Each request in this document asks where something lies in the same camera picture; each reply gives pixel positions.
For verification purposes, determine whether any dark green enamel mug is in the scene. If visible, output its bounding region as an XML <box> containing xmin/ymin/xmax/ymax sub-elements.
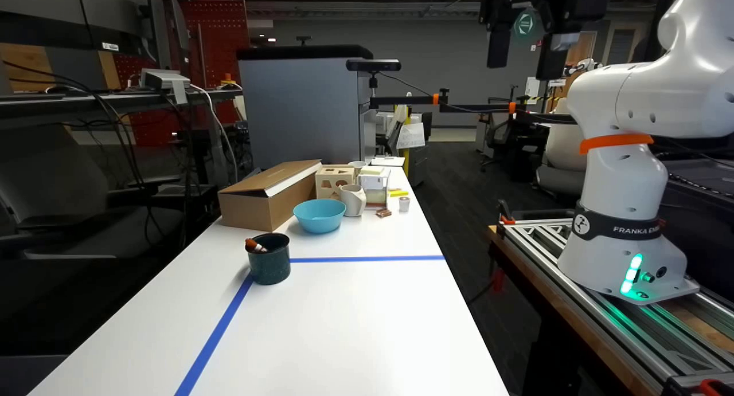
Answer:
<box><xmin>247</xmin><ymin>233</ymin><xmax>291</xmax><ymax>286</ymax></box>

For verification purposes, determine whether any black office chair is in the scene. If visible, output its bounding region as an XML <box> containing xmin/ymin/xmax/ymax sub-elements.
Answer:
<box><xmin>478</xmin><ymin>96</ymin><xmax>531</xmax><ymax>174</ymax></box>

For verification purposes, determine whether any white covered chair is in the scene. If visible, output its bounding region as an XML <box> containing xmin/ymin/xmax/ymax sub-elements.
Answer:
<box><xmin>535</xmin><ymin>97</ymin><xmax>589</xmax><ymax>197</ymax></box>

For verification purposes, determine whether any white paper sign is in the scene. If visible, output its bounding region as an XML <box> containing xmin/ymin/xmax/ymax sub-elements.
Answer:
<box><xmin>395</xmin><ymin>122</ymin><xmax>427</xmax><ymax>151</ymax></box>

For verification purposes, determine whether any clear plastic container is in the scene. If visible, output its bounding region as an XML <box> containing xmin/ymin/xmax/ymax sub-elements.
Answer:
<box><xmin>358</xmin><ymin>166</ymin><xmax>392</xmax><ymax>208</ymax></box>

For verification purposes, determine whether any grey cabinet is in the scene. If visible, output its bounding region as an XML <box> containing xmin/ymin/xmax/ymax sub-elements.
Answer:
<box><xmin>236</xmin><ymin>45</ymin><xmax>377</xmax><ymax>171</ymax></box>

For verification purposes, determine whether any white ceramic pitcher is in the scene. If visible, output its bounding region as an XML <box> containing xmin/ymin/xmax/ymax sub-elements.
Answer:
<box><xmin>339</xmin><ymin>183</ymin><xmax>367</xmax><ymax>218</ymax></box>

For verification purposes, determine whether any wooden shape sorter box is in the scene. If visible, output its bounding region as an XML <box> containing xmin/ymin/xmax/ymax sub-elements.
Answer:
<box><xmin>315</xmin><ymin>164</ymin><xmax>357</xmax><ymax>201</ymax></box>

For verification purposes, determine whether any blue bowl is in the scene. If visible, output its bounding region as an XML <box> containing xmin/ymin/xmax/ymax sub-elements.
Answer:
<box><xmin>293</xmin><ymin>199</ymin><xmax>347</xmax><ymax>235</ymax></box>

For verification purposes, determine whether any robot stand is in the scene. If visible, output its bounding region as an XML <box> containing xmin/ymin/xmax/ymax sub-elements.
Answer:
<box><xmin>487</xmin><ymin>209</ymin><xmax>734</xmax><ymax>396</ymax></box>

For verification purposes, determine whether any red pegboard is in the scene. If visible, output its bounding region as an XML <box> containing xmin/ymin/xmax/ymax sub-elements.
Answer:
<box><xmin>169</xmin><ymin>0</ymin><xmax>251</xmax><ymax>148</ymax></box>

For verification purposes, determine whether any cardboard box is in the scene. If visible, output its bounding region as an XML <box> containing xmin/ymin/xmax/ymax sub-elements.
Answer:
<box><xmin>217</xmin><ymin>159</ymin><xmax>323</xmax><ymax>233</ymax></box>

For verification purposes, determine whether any blue tape line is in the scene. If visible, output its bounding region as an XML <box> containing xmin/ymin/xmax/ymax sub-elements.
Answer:
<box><xmin>174</xmin><ymin>255</ymin><xmax>447</xmax><ymax>396</ymax></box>

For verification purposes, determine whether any grey power box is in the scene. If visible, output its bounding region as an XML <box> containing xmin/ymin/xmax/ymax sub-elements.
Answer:
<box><xmin>140</xmin><ymin>69</ymin><xmax>192</xmax><ymax>105</ymax></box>

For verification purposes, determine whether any red clamp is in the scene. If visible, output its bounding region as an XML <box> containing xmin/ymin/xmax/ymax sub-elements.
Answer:
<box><xmin>697</xmin><ymin>378</ymin><xmax>734</xmax><ymax>396</ymax></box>

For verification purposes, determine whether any camera on mount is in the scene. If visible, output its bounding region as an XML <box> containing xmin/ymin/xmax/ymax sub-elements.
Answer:
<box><xmin>345</xmin><ymin>58</ymin><xmax>576</xmax><ymax>126</ymax></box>

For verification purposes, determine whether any white cable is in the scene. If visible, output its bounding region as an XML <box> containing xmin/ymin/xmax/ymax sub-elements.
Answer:
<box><xmin>188</xmin><ymin>83</ymin><xmax>240</xmax><ymax>185</ymax></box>

